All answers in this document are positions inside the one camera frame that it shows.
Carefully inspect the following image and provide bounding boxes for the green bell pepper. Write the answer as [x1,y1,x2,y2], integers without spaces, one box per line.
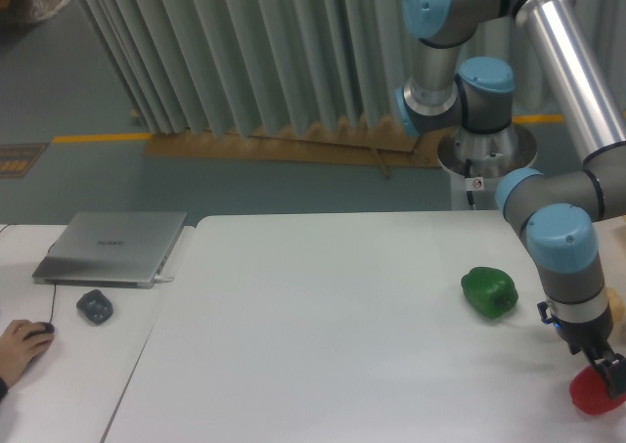
[461,266,518,320]

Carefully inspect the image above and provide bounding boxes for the person's bare hand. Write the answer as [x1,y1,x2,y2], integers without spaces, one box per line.
[0,319,55,389]

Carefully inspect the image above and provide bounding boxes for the silver closed laptop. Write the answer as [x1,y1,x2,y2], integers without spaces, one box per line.
[32,211,187,288]

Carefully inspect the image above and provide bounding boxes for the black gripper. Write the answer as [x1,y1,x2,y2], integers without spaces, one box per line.
[537,299,625,399]

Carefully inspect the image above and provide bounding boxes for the white plug in laptop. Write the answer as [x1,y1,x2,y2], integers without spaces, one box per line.
[153,275,174,285]

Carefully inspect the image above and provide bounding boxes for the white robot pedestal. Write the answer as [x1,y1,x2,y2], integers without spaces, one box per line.
[442,161,532,212]

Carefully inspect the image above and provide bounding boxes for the black pedestal cable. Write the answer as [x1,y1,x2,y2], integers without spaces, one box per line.
[463,158,478,212]

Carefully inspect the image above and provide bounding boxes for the small black controller device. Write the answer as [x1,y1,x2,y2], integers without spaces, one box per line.
[76,289,114,326]

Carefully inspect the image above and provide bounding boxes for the black mouse cable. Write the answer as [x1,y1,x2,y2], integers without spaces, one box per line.
[0,223,67,325]

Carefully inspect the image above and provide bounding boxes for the red bell pepper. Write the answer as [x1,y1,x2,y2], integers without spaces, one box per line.
[568,366,625,416]

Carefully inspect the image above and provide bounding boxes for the brown cardboard sheet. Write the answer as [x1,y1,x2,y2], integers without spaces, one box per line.
[143,114,448,178]

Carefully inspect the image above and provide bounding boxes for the black computer mouse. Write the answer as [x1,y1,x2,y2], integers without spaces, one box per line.
[24,322,55,340]

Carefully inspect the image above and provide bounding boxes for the pale green curtain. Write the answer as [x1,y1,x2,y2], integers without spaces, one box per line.
[78,0,625,157]

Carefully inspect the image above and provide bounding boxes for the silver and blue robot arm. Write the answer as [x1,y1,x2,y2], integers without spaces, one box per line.
[396,0,625,399]

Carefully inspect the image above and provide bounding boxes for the beige cake slice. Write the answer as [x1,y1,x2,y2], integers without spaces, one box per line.
[606,288,625,324]

